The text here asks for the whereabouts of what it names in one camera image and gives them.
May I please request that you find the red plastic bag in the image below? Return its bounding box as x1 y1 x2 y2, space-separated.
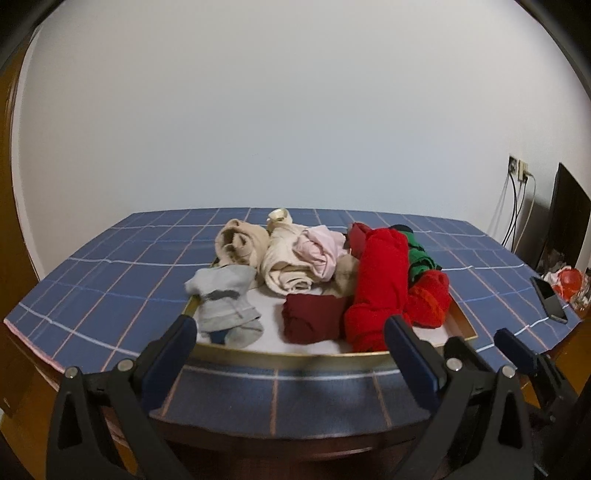
545 265 583 298

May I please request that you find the black monitor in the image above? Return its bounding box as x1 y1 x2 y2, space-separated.
536 162 591 278

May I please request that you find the tan underwear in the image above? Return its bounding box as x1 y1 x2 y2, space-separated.
333 256 361 298

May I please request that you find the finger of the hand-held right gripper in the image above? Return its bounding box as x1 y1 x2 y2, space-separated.
495 327 581 417

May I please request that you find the grey white underwear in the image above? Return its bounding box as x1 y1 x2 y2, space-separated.
185 264 264 348

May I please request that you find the pale pink underwear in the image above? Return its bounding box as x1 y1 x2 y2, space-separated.
295 226 347 283

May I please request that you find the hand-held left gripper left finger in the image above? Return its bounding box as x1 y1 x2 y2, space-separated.
46 315 198 480

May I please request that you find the green underwear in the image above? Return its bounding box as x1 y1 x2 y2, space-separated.
390 224 444 287

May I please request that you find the cream underwear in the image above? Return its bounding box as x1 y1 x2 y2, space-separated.
259 209 324 296

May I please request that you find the maroon underwear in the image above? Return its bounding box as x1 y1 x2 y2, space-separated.
346 223 372 259
283 294 349 344

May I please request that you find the black smartphone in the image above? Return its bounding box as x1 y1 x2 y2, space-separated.
530 275 568 324

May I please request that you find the beige underwear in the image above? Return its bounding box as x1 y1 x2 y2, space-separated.
215 220 271 268

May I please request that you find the dark wooden desk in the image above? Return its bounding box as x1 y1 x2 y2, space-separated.
2 320 555 480

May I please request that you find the red underwear with orange trim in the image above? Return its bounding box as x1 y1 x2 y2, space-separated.
404 270 452 329

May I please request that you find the blue plaid tablecloth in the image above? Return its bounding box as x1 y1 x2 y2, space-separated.
4 208 583 438

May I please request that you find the black power cable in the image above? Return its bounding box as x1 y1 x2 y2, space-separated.
500 173 514 247
509 176 519 249

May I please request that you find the long red fleece underwear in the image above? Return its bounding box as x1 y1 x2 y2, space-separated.
344 227 411 352

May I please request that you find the clear glass jar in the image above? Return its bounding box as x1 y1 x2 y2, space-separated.
570 270 591 310

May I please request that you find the white charger cable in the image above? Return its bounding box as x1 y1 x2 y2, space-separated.
515 174 539 254

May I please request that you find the gold shallow cardboard box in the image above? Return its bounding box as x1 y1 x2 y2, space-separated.
185 258 478 358

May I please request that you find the brown wooden wardrobe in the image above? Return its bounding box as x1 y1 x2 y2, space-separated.
0 55 42 296

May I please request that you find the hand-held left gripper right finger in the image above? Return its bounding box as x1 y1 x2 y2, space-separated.
384 315 536 480

